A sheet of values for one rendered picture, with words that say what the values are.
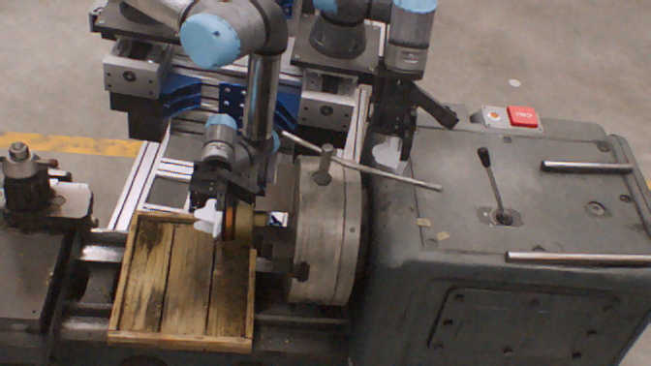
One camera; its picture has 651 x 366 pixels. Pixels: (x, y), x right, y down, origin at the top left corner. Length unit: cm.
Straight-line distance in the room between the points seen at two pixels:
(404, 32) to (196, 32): 46
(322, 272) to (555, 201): 49
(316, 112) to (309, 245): 54
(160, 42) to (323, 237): 77
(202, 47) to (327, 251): 48
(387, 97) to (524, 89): 280
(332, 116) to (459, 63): 231
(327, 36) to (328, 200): 59
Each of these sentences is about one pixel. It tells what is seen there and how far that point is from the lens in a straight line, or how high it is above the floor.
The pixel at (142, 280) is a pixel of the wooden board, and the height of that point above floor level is 89.
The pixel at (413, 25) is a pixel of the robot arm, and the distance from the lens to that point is 136.
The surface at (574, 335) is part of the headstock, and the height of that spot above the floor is 105.
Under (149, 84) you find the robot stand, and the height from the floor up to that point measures 107.
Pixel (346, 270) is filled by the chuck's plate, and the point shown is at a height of 113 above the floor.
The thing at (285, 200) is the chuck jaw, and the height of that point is 113.
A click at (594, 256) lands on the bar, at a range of 153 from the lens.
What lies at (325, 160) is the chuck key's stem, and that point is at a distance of 149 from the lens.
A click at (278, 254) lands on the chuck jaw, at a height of 113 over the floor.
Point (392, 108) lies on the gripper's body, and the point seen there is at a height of 145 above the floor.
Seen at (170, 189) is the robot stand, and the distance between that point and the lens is 293.
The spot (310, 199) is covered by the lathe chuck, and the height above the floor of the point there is 123.
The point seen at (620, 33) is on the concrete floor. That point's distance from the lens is 494.
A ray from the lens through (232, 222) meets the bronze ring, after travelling 161.
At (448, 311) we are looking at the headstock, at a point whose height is 110.
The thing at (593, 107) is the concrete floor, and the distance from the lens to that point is 423.
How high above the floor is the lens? 230
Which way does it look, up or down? 44 degrees down
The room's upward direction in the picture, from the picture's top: 11 degrees clockwise
